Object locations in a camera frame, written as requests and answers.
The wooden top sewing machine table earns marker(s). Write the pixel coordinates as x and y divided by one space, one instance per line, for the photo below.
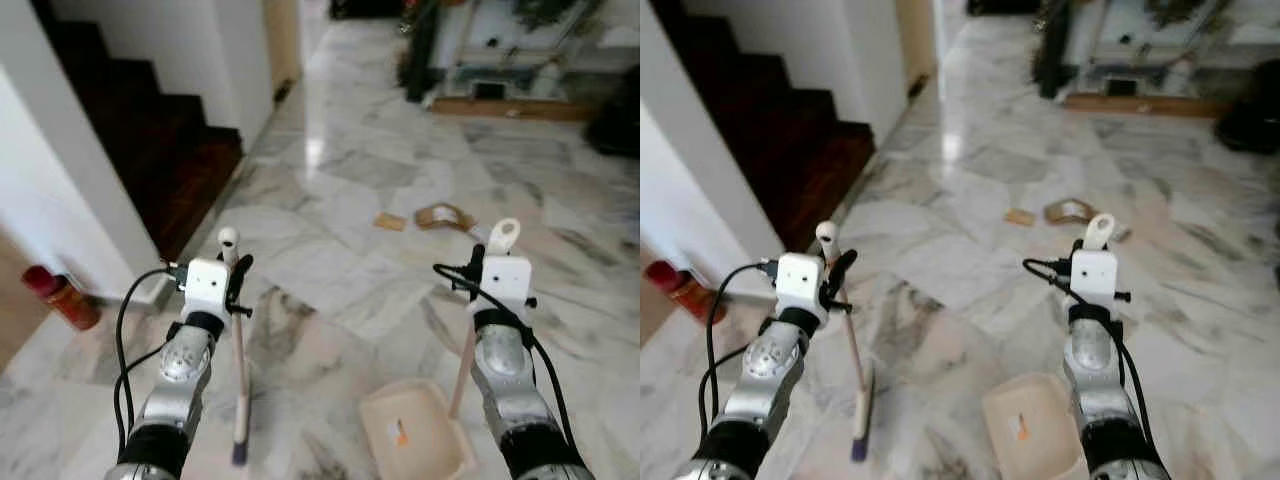
530 40
1160 38

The small brown cardboard scrap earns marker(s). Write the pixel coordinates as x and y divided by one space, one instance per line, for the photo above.
390 221
1020 216

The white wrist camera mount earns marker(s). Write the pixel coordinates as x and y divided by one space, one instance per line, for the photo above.
800 285
207 288
1095 278
505 285

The long wooden plank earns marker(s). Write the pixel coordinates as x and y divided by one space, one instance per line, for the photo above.
515 108
1145 105

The beige broom with purple bristles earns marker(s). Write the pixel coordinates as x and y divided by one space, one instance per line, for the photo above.
861 410
241 410

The dark wooden staircase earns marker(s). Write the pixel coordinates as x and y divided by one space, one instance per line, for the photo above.
790 125
150 130

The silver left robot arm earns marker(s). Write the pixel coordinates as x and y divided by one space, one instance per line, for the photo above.
760 375
180 380

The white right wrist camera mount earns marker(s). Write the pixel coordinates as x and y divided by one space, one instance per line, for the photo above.
505 285
1095 278

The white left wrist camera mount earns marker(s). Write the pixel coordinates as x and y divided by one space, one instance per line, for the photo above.
800 285
207 288

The tall black bag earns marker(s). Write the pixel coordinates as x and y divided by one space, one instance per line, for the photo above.
1052 48
422 50

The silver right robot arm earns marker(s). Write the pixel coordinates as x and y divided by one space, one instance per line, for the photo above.
1105 390
515 390

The cream louvered door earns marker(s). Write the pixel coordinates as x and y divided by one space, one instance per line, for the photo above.
915 42
282 45

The red cylindrical can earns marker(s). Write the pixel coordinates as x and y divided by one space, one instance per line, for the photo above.
682 288
62 297

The torn cardboard with white label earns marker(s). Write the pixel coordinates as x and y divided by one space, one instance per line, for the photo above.
445 216
1070 210

